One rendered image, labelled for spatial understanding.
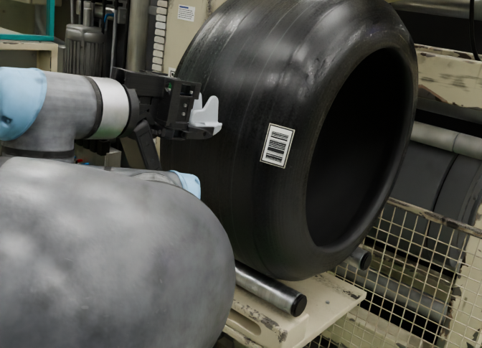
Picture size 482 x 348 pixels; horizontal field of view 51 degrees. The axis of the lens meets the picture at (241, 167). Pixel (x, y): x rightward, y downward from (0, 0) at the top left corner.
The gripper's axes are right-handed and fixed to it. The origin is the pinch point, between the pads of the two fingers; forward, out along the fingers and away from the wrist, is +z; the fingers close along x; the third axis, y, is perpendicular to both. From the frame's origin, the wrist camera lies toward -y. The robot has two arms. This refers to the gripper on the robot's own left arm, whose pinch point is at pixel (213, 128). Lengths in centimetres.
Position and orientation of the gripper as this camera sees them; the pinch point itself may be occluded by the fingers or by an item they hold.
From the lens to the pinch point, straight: 80.5
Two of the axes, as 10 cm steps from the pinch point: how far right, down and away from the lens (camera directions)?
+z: 6.1, -0.4, 7.9
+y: 2.1, -9.5, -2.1
